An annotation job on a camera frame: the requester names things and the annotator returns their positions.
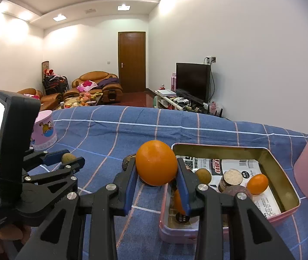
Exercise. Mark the square ceiling light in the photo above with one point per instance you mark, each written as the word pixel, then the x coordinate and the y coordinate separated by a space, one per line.
pixel 59 17
pixel 123 6

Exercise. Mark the black television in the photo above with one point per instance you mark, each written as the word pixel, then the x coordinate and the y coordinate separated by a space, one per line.
pixel 193 81

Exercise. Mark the white flat box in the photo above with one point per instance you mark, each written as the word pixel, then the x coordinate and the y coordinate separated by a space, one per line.
pixel 167 92

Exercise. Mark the orange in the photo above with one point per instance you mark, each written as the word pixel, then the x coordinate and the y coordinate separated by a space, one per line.
pixel 177 201
pixel 257 184
pixel 156 162

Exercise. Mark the brown leather sofa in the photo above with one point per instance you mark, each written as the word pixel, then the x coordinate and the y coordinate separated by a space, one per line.
pixel 48 98

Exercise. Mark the white tv stand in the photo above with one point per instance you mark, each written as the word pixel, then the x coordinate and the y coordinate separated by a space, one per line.
pixel 170 100

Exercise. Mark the person's left hand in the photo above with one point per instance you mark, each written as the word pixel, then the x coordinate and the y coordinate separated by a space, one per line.
pixel 10 239

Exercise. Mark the pink tall box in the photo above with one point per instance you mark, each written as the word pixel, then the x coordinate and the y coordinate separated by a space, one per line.
pixel 173 82

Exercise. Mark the ceiling vent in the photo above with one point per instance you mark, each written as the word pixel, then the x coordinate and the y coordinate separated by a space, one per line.
pixel 90 11

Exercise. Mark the pink floral cushion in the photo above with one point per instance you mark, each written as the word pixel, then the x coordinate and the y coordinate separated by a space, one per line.
pixel 87 86

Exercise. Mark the purple throw blanket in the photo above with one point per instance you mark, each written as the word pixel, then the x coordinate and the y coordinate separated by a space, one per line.
pixel 109 82

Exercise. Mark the printed paper sheet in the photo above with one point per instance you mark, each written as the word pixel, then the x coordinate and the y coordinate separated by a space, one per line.
pixel 270 205

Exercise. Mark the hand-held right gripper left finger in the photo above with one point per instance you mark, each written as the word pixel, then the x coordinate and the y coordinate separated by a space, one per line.
pixel 131 192

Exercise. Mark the small brown jar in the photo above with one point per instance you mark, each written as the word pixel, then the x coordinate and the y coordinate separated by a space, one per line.
pixel 232 178

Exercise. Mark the pink tin box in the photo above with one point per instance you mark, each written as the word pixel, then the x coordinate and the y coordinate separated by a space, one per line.
pixel 251 154

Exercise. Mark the blue plaid blanket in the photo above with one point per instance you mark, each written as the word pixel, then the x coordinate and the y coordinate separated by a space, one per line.
pixel 143 124

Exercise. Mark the pink cartoon mug with lid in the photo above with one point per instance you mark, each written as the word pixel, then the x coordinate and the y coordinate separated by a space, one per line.
pixel 45 134

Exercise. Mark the wall socket with plug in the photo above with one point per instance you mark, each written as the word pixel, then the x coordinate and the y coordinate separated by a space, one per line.
pixel 210 59

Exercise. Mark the brown leather armchair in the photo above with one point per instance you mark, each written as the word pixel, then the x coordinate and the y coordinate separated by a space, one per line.
pixel 94 77

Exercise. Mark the framed wall hanging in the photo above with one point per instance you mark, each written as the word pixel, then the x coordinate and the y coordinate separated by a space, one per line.
pixel 45 67

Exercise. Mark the pink small bag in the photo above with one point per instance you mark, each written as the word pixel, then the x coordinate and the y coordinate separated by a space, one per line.
pixel 213 106

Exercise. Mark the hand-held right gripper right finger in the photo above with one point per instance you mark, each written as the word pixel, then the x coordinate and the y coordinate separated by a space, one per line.
pixel 183 192

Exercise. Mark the chair with clothes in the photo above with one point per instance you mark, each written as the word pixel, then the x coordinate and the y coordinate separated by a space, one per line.
pixel 55 82

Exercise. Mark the brown wooden door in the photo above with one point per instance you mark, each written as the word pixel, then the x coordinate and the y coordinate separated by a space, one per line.
pixel 131 62

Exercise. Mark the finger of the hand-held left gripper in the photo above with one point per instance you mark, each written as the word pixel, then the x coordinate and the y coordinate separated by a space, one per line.
pixel 79 162
pixel 55 155

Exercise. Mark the brown kiwi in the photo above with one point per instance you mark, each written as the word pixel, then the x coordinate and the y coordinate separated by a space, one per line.
pixel 67 158
pixel 204 176

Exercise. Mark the coffee table with food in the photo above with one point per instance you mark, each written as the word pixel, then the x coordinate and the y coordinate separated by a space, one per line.
pixel 82 101

